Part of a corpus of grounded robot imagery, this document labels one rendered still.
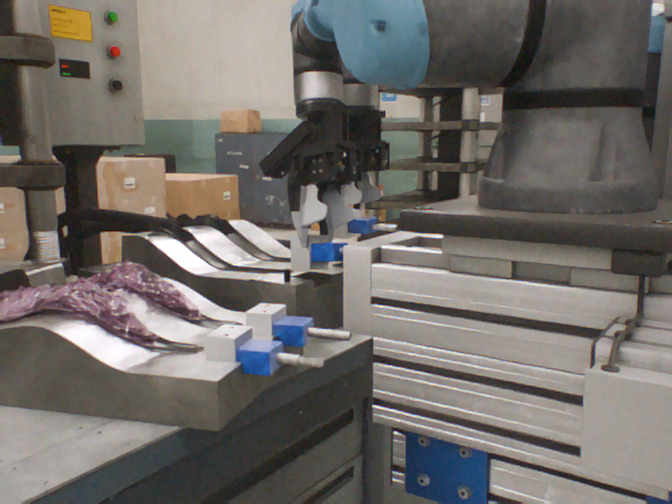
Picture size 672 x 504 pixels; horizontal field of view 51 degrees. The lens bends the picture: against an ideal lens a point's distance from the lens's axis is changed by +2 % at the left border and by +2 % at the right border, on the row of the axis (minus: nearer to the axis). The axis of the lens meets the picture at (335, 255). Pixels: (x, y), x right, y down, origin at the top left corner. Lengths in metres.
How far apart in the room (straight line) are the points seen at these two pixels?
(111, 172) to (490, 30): 4.42
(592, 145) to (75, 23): 1.42
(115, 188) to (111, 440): 4.22
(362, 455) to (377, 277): 0.60
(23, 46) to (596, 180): 1.22
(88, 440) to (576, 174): 0.53
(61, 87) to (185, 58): 7.89
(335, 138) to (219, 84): 8.28
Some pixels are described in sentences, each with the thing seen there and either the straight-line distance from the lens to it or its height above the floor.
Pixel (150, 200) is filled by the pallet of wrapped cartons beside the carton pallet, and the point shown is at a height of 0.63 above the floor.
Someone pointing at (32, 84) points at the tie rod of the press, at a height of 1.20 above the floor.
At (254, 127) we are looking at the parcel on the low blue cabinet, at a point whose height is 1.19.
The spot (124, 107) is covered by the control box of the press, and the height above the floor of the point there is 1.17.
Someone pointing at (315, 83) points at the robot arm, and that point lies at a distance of 1.04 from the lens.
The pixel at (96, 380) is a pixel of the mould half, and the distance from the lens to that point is 0.80.
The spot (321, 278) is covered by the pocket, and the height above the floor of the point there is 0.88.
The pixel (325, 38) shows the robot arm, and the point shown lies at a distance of 0.97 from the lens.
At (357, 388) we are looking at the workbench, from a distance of 1.14.
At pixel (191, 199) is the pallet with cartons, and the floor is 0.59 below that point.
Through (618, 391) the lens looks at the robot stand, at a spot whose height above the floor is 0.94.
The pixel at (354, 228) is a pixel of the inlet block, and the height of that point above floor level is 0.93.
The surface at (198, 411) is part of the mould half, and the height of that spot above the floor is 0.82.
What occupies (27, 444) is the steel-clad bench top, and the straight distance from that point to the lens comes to 0.78.
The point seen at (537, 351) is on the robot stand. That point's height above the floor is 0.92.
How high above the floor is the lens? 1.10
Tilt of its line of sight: 10 degrees down
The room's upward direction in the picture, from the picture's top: straight up
